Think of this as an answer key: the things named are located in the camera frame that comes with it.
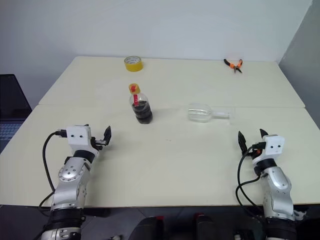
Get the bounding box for yellow tape roll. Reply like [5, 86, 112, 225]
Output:
[123, 55, 144, 73]

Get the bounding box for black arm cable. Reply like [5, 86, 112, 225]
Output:
[38, 129, 68, 209]
[234, 147, 267, 223]

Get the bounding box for orange and black pliers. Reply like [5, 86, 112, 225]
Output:
[223, 58, 244, 74]

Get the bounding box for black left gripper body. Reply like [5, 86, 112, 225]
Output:
[89, 136, 106, 152]

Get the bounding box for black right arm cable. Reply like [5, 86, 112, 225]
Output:
[234, 147, 267, 223]

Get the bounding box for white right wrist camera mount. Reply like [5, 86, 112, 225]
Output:
[264, 134, 286, 158]

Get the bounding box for small bottle with dark liquid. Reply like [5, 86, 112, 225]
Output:
[127, 83, 154, 125]

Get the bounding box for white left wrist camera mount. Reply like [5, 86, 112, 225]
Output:
[65, 125, 92, 152]

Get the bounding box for dark rounded shape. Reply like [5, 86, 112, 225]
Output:
[129, 215, 165, 240]

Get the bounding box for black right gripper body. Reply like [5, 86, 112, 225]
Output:
[247, 141, 267, 161]

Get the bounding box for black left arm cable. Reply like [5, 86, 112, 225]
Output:
[38, 129, 68, 209]

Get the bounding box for clear plastic cup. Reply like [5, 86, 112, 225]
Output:
[187, 102, 237, 126]

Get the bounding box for dark laptop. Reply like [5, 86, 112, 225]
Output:
[0, 73, 33, 154]

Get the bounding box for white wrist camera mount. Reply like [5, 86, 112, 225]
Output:
[65, 125, 92, 152]
[264, 134, 286, 158]

